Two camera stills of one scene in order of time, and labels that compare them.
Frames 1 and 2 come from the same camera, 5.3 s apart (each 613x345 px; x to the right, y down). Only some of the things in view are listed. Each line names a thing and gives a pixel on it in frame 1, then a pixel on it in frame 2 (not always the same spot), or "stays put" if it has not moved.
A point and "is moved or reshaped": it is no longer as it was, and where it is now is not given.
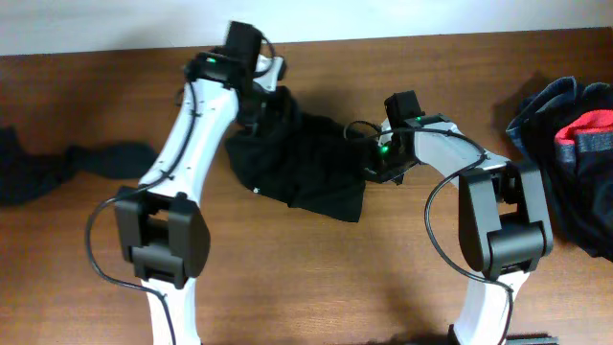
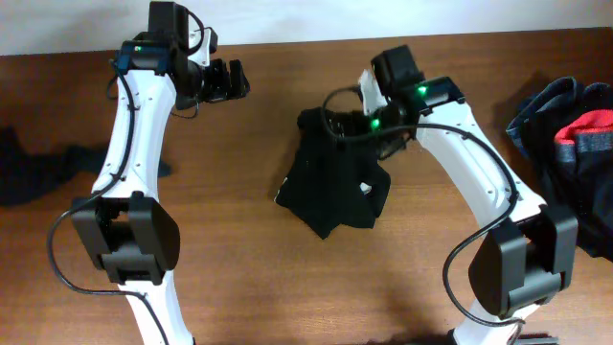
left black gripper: (254, 113) to (216, 80)
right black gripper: (383, 173) to (351, 127)
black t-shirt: (311, 162) is moved or reshaped
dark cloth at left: (25, 175) stays put
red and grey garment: (592, 132) stays put
